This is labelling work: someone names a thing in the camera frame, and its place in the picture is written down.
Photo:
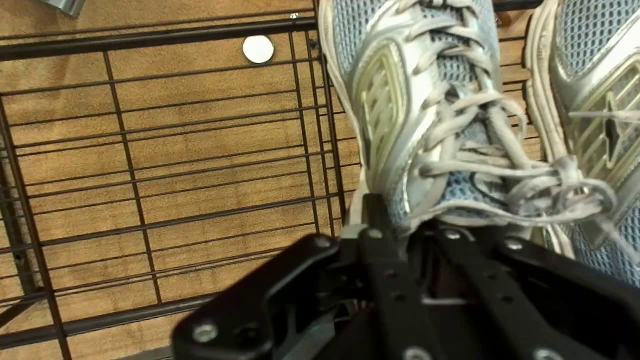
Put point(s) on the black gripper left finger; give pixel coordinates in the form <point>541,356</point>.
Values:
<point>320,300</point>

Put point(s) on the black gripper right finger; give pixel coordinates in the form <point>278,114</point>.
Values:
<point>533,300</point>

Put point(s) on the black metal shoe rack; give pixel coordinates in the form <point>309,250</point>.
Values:
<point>167,38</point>

